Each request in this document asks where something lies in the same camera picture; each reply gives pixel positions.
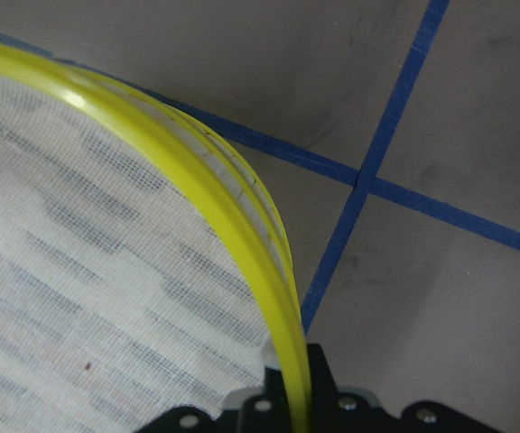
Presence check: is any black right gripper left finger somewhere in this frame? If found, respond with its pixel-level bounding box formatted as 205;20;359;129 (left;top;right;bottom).
259;367;292;433

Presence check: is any yellow rimmed steamer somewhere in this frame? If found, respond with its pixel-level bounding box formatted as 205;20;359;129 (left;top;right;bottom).
0;44;311;432

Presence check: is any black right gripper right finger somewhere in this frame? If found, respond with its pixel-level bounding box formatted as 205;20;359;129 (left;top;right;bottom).
307;344;338;432

